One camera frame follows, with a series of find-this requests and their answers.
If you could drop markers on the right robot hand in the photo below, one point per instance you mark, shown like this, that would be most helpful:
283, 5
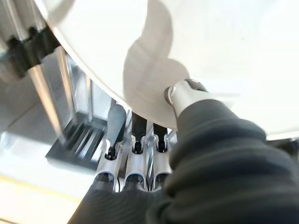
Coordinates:
222, 175

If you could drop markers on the cream plate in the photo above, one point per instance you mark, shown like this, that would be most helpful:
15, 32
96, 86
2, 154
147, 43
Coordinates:
210, 46

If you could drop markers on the black sink drying rack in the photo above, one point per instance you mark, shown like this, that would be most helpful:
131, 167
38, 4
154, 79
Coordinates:
79, 144

